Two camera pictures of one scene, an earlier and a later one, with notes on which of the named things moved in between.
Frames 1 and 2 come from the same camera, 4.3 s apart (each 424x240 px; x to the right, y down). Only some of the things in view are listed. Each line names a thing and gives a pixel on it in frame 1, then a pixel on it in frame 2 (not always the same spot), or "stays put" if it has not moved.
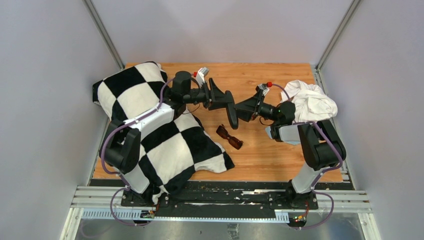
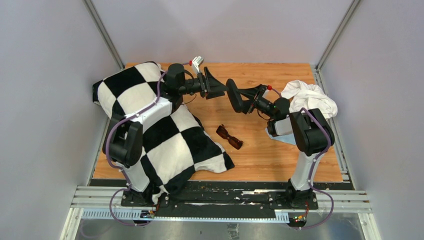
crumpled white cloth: [311, 104] stays put
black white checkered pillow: [168, 154] stays put
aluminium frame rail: [106, 203] stays put
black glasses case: [231, 109] → [235, 96]
